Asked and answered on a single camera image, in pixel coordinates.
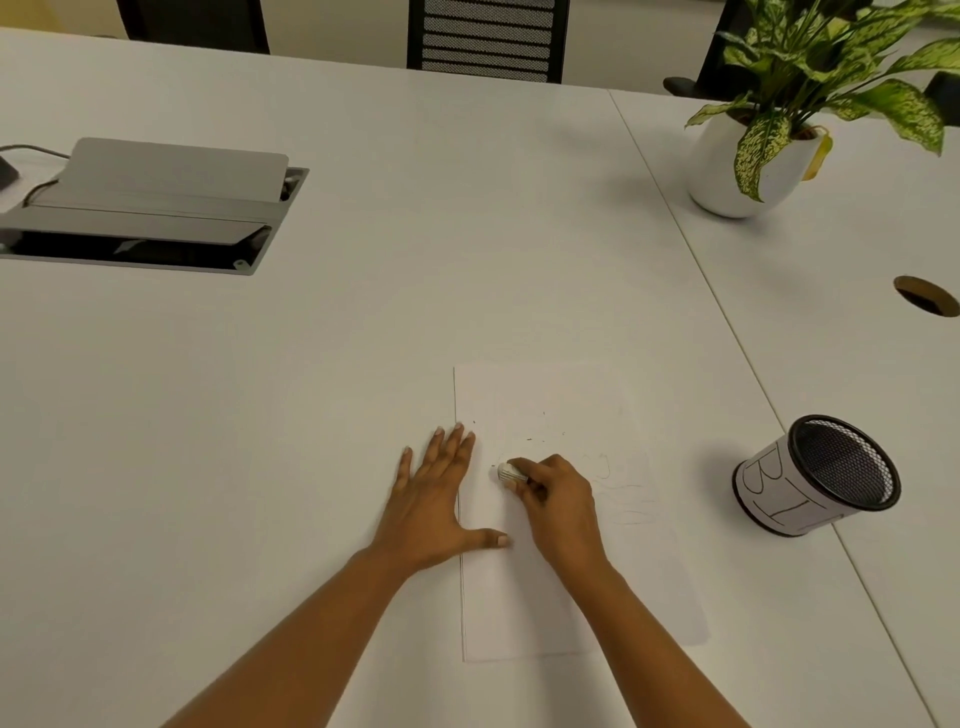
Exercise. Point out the person's left hand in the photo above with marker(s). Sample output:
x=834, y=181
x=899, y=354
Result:
x=429, y=517

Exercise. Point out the person's right hand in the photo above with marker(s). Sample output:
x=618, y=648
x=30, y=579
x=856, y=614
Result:
x=566, y=517

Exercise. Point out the person's left little finger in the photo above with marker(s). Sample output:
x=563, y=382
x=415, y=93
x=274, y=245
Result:
x=403, y=471

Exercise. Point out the person's right fingers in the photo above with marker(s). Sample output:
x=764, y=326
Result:
x=534, y=478

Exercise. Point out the person's left middle finger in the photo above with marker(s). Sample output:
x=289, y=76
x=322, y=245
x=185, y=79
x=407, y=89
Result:
x=448, y=452

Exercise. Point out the person's left thumb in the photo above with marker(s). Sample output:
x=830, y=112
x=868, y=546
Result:
x=487, y=539

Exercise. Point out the white eraser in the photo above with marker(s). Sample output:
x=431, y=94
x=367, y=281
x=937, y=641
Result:
x=511, y=472

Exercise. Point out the white paper sheet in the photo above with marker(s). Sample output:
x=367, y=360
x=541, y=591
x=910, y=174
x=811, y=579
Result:
x=525, y=600

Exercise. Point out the person's left forearm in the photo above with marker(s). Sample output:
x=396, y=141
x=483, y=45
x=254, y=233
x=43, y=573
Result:
x=300, y=637

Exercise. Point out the person's right forearm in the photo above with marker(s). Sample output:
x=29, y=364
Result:
x=652, y=652

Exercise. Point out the black mesh cup white label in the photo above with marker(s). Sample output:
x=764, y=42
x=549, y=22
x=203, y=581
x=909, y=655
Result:
x=780, y=487

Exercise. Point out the white round plant pot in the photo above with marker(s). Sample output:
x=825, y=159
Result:
x=716, y=169

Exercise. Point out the black mesh back chair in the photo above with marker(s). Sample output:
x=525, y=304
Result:
x=487, y=41

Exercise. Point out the black chair with armrest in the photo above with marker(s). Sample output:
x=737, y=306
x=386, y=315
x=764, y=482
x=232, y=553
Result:
x=712, y=67

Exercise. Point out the black solid back chair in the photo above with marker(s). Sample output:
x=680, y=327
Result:
x=195, y=22

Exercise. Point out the black power adapter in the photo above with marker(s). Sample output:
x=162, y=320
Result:
x=6, y=174

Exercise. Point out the green speckled leafy plant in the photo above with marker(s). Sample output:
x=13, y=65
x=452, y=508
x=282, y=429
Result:
x=817, y=67

